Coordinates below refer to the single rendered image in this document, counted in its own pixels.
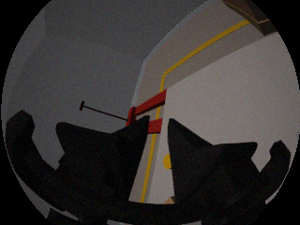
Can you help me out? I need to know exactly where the yellow cylinder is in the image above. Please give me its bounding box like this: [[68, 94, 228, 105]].
[[164, 154, 172, 170]]

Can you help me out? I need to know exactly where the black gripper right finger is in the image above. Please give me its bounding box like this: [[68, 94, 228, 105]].
[[168, 117, 258, 203]]

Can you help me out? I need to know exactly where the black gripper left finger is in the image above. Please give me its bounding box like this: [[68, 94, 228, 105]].
[[55, 115, 150, 201]]

